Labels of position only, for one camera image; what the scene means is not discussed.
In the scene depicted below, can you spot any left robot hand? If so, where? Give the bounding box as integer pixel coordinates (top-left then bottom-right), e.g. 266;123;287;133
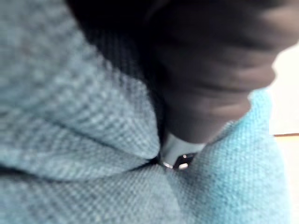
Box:
65;0;299;171

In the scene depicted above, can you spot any light blue fabric cushion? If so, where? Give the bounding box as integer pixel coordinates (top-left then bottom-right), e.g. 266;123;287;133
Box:
0;0;291;224

